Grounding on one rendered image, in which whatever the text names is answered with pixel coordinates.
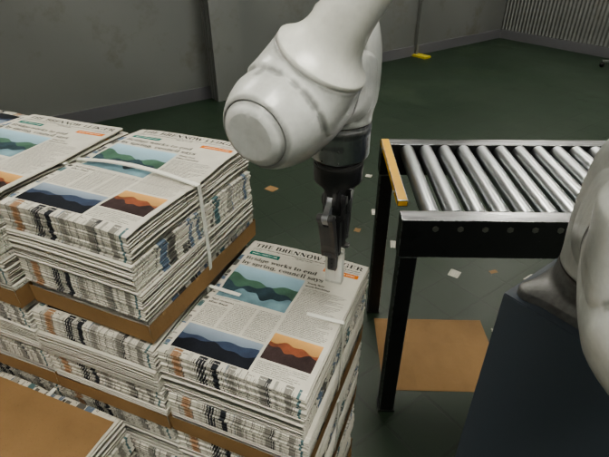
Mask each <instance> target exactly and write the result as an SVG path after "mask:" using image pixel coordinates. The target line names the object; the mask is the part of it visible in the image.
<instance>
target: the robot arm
mask: <svg viewBox="0 0 609 457"><path fill-rule="evenodd" d="M391 1H392V0H320V1H319V2H317V3H316V4H315V5H314V8H313V11H312V12H311V13H310V14H309V15H308V16H307V17H306V18H305V19H304V20H302V21H300V22H298V23H294V24H284V25H282V26H281V27H280V29H279V30H278V32H277V34H276V35H275V37H274V38H273V39H272V41H271V42H270V43H269V44H268V46H267V47H266V48H265V50H264V51H263V52H262V53H261V54H260V55H259V56H258V57H257V58H256V59H255V60H254V61H253V62H252V63H251V64H250V66H249V67H248V69H247V73H246V74H245V75H244V76H242V77H241V78H240V79H239V80H238V81H237V83H236V84H235V86H234V87H233V89H232V91H231V92H230V94H229V96H228V97H227V101H226V104H225V108H224V112H223V125H224V129H225V133H226V135H227V138H228V140H229V141H230V143H231V145H232V146H233V148H234V149H235V150H236V152H237V153H238V154H239V155H240V156H242V157H243V158H244V159H246V160H248V161H250V162H252V163H254V164H255V165H256V166H258V167H260V168H263V169H270V170H278V169H284V168H288V167H292V166H295V165H297V164H299V163H302V162H304V161H306V160H308V159H310V158H311V157H312V158H313V159H314V181H315V182H316V183H317V184H318V185H320V186H321V187H322V188H323V189H324V192H323V194H322V203H323V213H317V215H316V221H317V223H318V226H319V235H320V244H321V253H322V256H325V281H327V282H332V283H335V284H339V285H341V284H342V282H343V269H344V251H345V248H348V247H349V246H350V243H349V242H345V239H346V238H348V237H349V228H350V220H351V213H352V205H353V194H354V189H355V187H356V186H358V185H359V184H360V183H361V182H362V180H363V161H364V160H365V159H366V158H367V157H368V155H369V152H370V140H371V129H372V114H373V111H374V108H375V105H376V103H377V101H378V96H379V90H380V85H381V76H382V33H381V28H380V22H379V20H380V18H381V17H382V15H383V13H384V12H385V10H386V9H387V7H388V6H389V4H390V3H391ZM517 295H518V296H519V297H520V298H521V299H522V300H524V301H526V302H528V303H531V304H533V305H536V306H540V307H542V308H543V309H545V310H546V311H548V312H549V313H551V314H553V315H554V316H557V317H558V318H560V319H562V320H563V321H565V322H567V323H568V324H569V325H571V326H573V327H575V328H577V329H578V330H579V336H580V342H581V346H582V350H583V353H584V356H585V359H586V361H587V363H588V365H589V367H590V368H591V370H592V372H593V373H594V376H595V378H596V379H597V381H598V382H599V384H600V385H601V386H602V387H603V388H604V390H605V391H606V393H607V394H608V395H609V139H608V140H607V141H606V142H605V144H604V145H603V146H602V147H601V149H600V150H599V151H598V152H597V153H596V154H595V156H594V159H593V161H592V163H591V165H590V168H589V170H588V172H587V173H586V175H585V179H584V181H583V184H582V186H581V189H580V190H579V193H578V195H577V198H576V201H575V205H574V208H573V211H572V213H571V217H570V220H569V223H568V226H567V229H566V233H565V241H564V245H563V247H562V250H561V253H560V255H559V257H558V259H557V261H556V263H555V265H554V266H552V267H551V268H550V269H548V270H547V271H545V272H544V273H542V274H541V275H539V276H538V277H535V278H533V279H529V280H527V281H524V282H521V283H520V284H519V287H518V290H517Z"/></svg>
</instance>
